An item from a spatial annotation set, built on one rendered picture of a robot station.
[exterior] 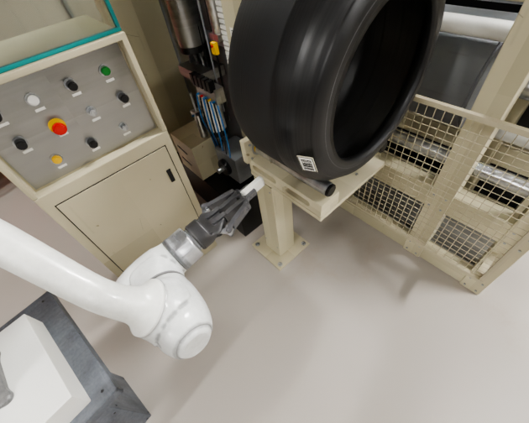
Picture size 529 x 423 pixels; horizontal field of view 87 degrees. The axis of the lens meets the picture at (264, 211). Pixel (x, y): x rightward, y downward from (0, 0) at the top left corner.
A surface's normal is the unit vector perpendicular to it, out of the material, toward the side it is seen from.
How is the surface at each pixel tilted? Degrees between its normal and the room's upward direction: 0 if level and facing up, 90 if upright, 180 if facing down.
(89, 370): 0
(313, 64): 69
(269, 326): 0
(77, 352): 0
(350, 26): 82
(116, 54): 90
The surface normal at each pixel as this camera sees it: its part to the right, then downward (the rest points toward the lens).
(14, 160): 0.67, 0.52
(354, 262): -0.11, -0.64
